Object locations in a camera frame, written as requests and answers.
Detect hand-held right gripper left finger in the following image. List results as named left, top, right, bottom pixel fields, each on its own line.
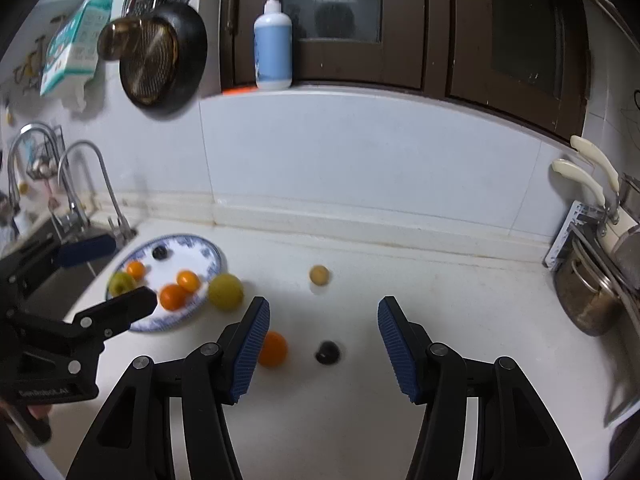
left=65, top=296, right=271, bottom=480

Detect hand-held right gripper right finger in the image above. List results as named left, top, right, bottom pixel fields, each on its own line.
left=377, top=296, right=586, bottom=480

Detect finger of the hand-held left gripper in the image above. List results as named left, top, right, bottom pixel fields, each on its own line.
left=6, top=286, right=159, bottom=362
left=0, top=233, right=117, bottom=306

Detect green citrus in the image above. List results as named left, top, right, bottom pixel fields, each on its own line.
left=109, top=272, right=137, bottom=297

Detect pale yellow citrus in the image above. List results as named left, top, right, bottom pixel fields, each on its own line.
left=207, top=273, right=245, bottom=311

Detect blue patterned white plate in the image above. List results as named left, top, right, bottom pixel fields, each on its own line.
left=106, top=233, right=224, bottom=333

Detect stainless steel sink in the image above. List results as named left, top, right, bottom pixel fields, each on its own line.
left=0, top=225, right=118, bottom=321

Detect thin steel gooseneck faucet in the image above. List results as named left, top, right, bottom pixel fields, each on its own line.
left=57, top=140, right=137, bottom=243

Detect large steel kitchen faucet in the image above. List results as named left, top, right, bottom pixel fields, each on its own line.
left=6, top=122, right=91, bottom=236

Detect stainless steel pot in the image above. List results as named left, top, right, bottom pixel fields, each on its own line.
left=553, top=237, right=626, bottom=337

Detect steel dish rack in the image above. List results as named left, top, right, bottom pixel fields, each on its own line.
left=544, top=200, right=640, bottom=428

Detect brass perforated strainer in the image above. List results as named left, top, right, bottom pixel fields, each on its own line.
left=122, top=15, right=179, bottom=101

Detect teal paper towel pack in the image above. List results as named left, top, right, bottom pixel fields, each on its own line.
left=39, top=0, right=121, bottom=111

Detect hanging small brass pot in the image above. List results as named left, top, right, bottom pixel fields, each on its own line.
left=97, top=16, right=146, bottom=62

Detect black frying pan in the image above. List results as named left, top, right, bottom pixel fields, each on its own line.
left=119, top=1, right=208, bottom=115

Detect steel utensil holder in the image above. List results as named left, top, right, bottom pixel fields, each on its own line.
left=617, top=172, right=640, bottom=221

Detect white blue pump bottle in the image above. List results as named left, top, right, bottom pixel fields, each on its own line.
left=253, top=0, right=293, bottom=91

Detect black wire basket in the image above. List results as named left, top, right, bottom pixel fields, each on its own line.
left=25, top=127, right=66, bottom=181

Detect metal wall hooks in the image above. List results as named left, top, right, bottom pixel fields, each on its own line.
left=12, top=35, right=51, bottom=93

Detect white handled knife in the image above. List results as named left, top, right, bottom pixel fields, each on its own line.
left=570, top=135, right=622, bottom=198
left=551, top=158, right=610, bottom=213

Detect dark wooden window frame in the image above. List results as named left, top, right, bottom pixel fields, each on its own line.
left=220, top=0, right=593, bottom=148

